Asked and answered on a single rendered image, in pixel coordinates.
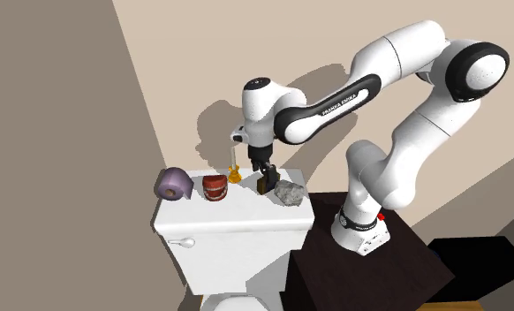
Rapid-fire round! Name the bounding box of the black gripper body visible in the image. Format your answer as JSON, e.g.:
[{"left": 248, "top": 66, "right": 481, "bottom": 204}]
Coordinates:
[{"left": 246, "top": 144, "right": 275, "bottom": 163}]

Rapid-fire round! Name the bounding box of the dark brown block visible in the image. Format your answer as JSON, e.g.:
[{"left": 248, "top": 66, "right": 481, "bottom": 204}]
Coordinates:
[{"left": 256, "top": 174, "right": 276, "bottom": 196}]

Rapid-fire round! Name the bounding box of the golden candlestick with white candle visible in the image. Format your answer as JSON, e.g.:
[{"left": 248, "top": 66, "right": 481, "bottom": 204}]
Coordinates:
[{"left": 227, "top": 145, "right": 243, "bottom": 185}]

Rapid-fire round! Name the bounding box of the grey rock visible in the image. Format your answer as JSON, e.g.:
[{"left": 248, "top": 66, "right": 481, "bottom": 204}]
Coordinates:
[{"left": 274, "top": 179, "right": 306, "bottom": 208}]

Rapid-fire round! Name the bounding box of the red teeth model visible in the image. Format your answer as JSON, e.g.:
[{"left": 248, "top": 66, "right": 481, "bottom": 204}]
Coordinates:
[{"left": 201, "top": 174, "right": 230, "bottom": 202}]

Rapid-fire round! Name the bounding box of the white toilet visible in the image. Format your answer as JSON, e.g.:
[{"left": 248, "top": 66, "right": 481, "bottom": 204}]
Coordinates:
[{"left": 152, "top": 167, "right": 316, "bottom": 311}]

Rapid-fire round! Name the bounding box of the purple toilet paper roll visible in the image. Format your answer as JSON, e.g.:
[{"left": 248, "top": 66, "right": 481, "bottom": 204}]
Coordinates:
[{"left": 155, "top": 166, "right": 195, "bottom": 202}]

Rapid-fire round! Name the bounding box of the dark robot stand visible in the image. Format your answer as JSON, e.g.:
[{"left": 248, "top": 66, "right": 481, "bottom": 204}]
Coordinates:
[{"left": 280, "top": 192, "right": 457, "bottom": 311}]

